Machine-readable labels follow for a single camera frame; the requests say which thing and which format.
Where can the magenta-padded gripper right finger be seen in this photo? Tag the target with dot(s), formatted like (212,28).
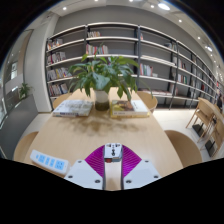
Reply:
(140,173)

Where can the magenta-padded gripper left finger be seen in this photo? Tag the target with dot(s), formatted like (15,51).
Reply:
(85,173)

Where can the white power strip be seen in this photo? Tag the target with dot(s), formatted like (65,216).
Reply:
(50,161)

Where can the light wooden round-back chair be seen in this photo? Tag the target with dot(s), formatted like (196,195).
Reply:
(185,148)
(60,100)
(24,146)
(150,100)

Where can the olive cover book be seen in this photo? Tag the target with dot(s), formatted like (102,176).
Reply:
(130,108)

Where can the white cover magazine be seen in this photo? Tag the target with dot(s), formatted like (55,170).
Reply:
(73,108)

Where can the green potted plant white pot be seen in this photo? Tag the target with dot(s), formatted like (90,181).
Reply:
(100,75)

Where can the small green floor plant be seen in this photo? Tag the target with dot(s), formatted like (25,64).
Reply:
(24,90)

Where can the grey shelf unit with books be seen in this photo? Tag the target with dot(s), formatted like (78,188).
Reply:
(156,50)

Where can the group of ceiling lights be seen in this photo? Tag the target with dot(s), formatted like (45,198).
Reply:
(163,6)

